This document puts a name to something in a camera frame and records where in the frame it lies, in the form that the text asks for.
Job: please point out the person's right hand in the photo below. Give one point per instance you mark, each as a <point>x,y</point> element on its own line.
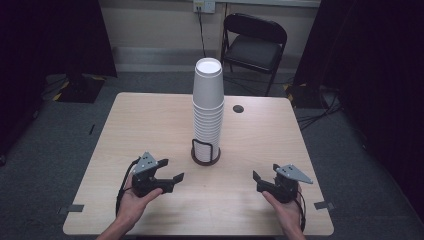
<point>286,213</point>

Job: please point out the black folding chair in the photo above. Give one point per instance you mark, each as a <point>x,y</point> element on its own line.
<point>255,50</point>

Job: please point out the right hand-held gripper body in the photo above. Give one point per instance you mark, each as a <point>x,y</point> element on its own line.
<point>286,186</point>

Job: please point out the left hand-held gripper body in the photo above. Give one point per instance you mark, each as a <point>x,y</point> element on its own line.
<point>145,181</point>

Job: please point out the black table grommet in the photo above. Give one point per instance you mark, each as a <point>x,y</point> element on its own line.
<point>238,108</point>

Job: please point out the person's left hand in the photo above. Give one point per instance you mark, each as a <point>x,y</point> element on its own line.
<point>131,206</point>

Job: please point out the grey tape strip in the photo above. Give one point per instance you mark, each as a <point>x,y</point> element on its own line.
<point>71,208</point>
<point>324,205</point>

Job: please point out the dark curtain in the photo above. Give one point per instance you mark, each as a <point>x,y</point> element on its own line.
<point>373,66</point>
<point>40,50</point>

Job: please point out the stack of white paper cups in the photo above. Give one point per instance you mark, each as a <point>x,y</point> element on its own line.
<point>208,90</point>

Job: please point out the black stand base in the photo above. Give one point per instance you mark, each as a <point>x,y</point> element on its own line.
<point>80,90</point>
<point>305,96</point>

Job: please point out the white wall outlet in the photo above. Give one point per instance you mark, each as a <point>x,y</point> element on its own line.
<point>204,6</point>

